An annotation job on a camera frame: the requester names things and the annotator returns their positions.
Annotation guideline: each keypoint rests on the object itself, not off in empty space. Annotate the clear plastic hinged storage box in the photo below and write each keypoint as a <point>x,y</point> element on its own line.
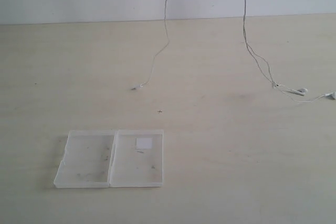
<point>109,158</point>

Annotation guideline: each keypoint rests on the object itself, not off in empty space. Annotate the white paper label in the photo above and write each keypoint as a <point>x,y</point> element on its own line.
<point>144,143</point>

